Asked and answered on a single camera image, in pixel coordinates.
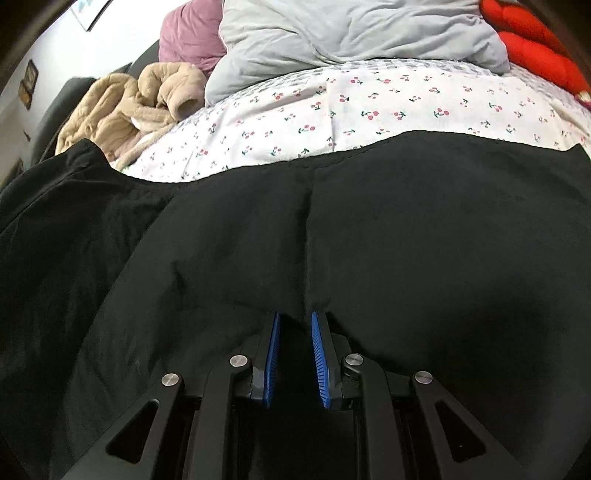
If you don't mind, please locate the red plush cushion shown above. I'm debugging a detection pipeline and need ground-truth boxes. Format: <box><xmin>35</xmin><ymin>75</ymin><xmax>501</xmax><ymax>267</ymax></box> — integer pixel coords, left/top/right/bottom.
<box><xmin>478</xmin><ymin>0</ymin><xmax>591</xmax><ymax>109</ymax></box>

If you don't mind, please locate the dark framed wall picture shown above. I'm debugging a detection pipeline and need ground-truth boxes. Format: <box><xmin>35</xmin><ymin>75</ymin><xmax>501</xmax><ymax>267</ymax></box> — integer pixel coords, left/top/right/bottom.
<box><xmin>21</xmin><ymin>60</ymin><xmax>38</xmax><ymax>109</ymax></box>

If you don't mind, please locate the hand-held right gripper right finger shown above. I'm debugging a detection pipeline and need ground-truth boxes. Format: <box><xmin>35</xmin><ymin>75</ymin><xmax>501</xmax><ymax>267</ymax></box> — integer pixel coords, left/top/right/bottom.
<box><xmin>310</xmin><ymin>310</ymin><xmax>532</xmax><ymax>480</ymax></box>

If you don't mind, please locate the black coat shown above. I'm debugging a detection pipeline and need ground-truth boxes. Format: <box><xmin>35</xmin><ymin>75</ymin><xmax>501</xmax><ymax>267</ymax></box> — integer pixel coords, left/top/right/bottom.
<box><xmin>0</xmin><ymin>130</ymin><xmax>591</xmax><ymax>480</ymax></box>

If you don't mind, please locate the wall poster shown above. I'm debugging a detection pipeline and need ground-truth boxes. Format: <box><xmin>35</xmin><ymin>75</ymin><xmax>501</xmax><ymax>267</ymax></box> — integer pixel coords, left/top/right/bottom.
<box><xmin>76</xmin><ymin>0</ymin><xmax>116</xmax><ymax>31</ymax></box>

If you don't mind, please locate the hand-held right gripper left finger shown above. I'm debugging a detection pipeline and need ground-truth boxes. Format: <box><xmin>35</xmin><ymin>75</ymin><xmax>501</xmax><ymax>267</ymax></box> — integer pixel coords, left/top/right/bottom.
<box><xmin>60</xmin><ymin>310</ymin><xmax>282</xmax><ymax>480</ymax></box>

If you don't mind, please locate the grey pillow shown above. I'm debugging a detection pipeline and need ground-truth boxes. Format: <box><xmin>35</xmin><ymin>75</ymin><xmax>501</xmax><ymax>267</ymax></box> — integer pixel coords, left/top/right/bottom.
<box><xmin>204</xmin><ymin>0</ymin><xmax>511</xmax><ymax>106</ymax></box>

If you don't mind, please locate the cherry print bedsheet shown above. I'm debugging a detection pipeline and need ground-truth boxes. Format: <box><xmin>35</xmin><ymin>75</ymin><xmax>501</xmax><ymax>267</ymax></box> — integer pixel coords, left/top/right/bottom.
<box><xmin>117</xmin><ymin>60</ymin><xmax>591</xmax><ymax>185</ymax></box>

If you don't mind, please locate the beige fleece robe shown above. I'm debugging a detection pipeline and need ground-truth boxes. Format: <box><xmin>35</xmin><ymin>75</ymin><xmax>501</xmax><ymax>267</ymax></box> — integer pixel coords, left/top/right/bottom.
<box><xmin>54</xmin><ymin>62</ymin><xmax>208</xmax><ymax>171</ymax></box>

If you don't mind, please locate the mauve pillow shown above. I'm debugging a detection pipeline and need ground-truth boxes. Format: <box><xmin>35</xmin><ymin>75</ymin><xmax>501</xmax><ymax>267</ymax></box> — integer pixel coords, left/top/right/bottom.
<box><xmin>158</xmin><ymin>0</ymin><xmax>227</xmax><ymax>75</ymax></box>

